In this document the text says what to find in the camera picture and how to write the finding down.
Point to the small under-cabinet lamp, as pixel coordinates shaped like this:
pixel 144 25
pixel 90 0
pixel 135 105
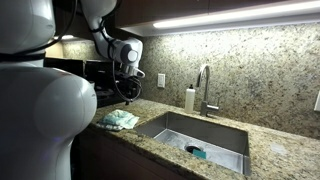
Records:
pixel 65 37

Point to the steel gooseneck faucet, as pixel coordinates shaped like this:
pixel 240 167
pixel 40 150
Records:
pixel 206 108

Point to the white wall outlet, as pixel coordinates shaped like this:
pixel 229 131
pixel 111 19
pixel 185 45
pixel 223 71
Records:
pixel 161 80

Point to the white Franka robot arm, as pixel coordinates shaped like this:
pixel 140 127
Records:
pixel 40 110

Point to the white soap bottle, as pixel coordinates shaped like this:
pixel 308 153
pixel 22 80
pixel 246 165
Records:
pixel 189 100

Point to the stainless steel sink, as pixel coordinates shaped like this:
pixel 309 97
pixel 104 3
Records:
pixel 206 133

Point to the wooden lower cabinet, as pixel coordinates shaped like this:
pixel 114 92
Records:
pixel 110 160

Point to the white power outlet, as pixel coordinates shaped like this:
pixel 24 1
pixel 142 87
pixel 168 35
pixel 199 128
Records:
pixel 317 101

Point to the under-cabinet light strip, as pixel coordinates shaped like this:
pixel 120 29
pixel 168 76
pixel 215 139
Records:
pixel 266 11

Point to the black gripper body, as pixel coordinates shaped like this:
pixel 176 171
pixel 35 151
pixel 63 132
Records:
pixel 128 86

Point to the white and blue towel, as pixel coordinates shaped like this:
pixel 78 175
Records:
pixel 118 119

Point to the teal green sponge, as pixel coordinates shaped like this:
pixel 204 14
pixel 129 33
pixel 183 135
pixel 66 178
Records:
pixel 199 154

